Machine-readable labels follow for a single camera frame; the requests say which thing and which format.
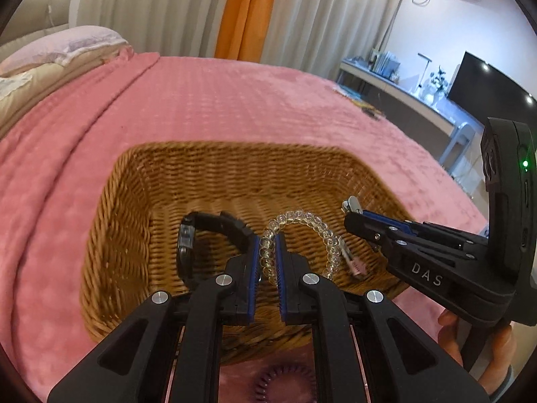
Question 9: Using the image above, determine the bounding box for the silver metal clip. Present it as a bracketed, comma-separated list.
[342, 196, 363, 217]

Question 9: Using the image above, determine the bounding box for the black television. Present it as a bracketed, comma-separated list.
[446, 51, 537, 129]

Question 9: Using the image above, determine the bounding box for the beige padded headboard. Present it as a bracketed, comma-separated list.
[0, 0, 74, 47]

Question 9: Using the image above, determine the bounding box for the clear bead bracelet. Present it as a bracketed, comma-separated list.
[258, 209, 341, 280]

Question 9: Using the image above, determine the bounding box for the purple pillow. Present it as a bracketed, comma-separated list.
[0, 26, 129, 68]

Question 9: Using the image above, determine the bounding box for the beige quilt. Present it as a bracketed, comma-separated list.
[0, 44, 136, 139]

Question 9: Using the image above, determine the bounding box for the orange curtain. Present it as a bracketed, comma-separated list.
[214, 0, 284, 61]

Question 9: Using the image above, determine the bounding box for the white desk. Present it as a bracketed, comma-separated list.
[338, 59, 483, 173]

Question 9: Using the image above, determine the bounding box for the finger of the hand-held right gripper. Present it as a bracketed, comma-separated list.
[363, 211, 489, 250]
[344, 213, 487, 262]

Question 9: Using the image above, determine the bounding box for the black wrist watch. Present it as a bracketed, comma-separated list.
[176, 212, 254, 290]

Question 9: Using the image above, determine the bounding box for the purple coil hair tie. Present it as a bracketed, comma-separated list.
[251, 365, 315, 403]

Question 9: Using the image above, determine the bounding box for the white desk lamp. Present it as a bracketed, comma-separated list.
[415, 52, 434, 93]

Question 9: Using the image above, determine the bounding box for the row of books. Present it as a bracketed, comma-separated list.
[369, 49, 401, 80]

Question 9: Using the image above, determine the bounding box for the brown wicker basket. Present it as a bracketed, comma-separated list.
[80, 142, 424, 366]

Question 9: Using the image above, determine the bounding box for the beige curtain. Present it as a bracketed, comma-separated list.
[260, 0, 414, 89]
[78, 0, 242, 57]

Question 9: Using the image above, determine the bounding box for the pink fleece blanket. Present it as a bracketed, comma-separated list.
[0, 52, 491, 403]

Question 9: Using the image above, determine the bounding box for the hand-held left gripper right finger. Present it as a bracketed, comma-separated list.
[275, 233, 491, 403]

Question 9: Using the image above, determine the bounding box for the person's right hand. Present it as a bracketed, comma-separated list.
[437, 310, 518, 397]

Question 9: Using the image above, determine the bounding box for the colourful booklet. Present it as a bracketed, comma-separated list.
[333, 86, 387, 119]

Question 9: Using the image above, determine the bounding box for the white vase with flowers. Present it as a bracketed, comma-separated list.
[422, 66, 449, 103]

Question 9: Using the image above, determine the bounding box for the white floral pillow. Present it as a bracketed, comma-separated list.
[0, 73, 27, 102]

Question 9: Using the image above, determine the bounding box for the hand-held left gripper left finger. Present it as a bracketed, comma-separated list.
[48, 235, 263, 403]

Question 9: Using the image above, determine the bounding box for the light blue chair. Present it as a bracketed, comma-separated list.
[445, 120, 483, 173]

